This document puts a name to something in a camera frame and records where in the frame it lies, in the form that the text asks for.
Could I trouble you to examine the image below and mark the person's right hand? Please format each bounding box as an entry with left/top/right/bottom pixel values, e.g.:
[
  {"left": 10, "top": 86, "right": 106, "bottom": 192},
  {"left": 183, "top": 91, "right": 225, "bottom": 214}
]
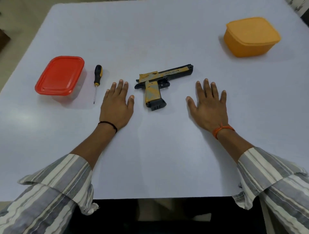
[{"left": 186, "top": 78, "right": 229, "bottom": 133}]

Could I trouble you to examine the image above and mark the person's left hand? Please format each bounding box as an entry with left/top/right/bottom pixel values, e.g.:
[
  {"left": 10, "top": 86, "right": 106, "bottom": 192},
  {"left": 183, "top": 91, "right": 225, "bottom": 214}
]
[{"left": 99, "top": 80, "right": 135, "bottom": 131}]

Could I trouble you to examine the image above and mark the person's right forearm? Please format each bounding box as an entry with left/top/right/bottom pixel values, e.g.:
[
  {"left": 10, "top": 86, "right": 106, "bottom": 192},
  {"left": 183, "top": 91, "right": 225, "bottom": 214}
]
[{"left": 215, "top": 128, "right": 309, "bottom": 234}]

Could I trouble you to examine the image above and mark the person's left forearm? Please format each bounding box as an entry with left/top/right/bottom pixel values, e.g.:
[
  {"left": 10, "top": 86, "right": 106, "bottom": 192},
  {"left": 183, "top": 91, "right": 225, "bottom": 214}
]
[{"left": 0, "top": 122, "right": 118, "bottom": 234}]

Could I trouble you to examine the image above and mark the black and yellow screwdriver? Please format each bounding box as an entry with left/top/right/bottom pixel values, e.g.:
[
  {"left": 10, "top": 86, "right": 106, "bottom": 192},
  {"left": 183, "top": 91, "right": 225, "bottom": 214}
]
[{"left": 93, "top": 65, "right": 103, "bottom": 104}]

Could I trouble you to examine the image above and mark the black thread wristband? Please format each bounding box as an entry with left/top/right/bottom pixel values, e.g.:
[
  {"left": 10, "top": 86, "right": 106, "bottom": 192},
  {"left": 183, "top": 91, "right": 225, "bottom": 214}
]
[{"left": 98, "top": 121, "right": 118, "bottom": 134}]

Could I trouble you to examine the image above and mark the yellow and black toy pistol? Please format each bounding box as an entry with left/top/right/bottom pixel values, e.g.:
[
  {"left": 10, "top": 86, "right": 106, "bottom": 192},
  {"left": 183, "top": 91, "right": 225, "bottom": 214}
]
[{"left": 134, "top": 64, "right": 194, "bottom": 111}]

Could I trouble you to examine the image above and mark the orange thread wristband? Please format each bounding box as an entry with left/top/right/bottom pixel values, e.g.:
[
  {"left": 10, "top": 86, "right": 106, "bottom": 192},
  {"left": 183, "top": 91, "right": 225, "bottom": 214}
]
[{"left": 212, "top": 123, "right": 235, "bottom": 140}]

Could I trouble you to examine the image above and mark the red lidded plastic container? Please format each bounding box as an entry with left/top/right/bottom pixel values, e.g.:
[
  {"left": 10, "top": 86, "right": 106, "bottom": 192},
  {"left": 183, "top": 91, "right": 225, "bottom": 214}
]
[{"left": 35, "top": 56, "right": 85, "bottom": 96}]

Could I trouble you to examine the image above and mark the orange lidded plastic container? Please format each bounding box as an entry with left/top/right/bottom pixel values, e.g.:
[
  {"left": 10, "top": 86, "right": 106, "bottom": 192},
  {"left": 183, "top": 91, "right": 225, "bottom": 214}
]
[{"left": 224, "top": 17, "right": 281, "bottom": 58}]

